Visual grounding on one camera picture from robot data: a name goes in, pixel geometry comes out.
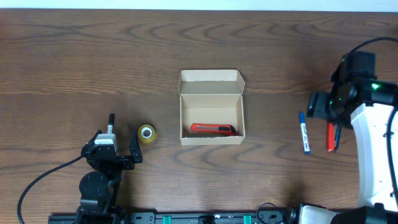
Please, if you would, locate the blue whiteboard marker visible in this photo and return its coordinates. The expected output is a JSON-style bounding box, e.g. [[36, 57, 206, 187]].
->
[[299, 111, 310, 154]]

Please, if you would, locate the black cable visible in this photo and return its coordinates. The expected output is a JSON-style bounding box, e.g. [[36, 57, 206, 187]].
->
[[348, 37, 398, 200], [16, 154, 85, 224]]

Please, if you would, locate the open cardboard box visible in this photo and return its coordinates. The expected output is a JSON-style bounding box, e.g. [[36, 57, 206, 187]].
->
[[178, 69, 246, 146]]

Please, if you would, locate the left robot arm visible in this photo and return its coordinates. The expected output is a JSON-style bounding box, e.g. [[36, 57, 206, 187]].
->
[[76, 130, 142, 224]]

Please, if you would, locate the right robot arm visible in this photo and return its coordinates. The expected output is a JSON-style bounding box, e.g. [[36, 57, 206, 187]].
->
[[286, 51, 397, 223]]

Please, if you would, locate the red utility knife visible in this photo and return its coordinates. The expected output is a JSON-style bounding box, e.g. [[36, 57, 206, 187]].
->
[[190, 123, 236, 136]]

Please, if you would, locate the black marker pen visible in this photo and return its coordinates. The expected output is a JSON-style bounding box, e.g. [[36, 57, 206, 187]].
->
[[107, 113, 115, 134]]

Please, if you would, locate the red stapler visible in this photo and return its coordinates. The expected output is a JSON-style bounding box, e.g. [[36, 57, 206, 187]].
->
[[326, 122, 341, 154]]

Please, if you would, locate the right black cable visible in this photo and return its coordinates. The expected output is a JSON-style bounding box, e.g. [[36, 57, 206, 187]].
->
[[348, 37, 398, 200]]

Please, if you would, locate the yellow tape roll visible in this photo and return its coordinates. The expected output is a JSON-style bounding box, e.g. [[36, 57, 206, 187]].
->
[[138, 124, 157, 143]]

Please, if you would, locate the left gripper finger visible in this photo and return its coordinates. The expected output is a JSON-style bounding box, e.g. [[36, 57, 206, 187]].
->
[[129, 129, 143, 163], [88, 129, 102, 144]]

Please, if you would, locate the left black cable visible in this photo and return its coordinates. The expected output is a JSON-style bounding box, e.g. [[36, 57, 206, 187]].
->
[[16, 154, 85, 224]]

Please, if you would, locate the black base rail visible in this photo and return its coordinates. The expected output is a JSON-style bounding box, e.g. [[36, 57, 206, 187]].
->
[[48, 210, 299, 224]]

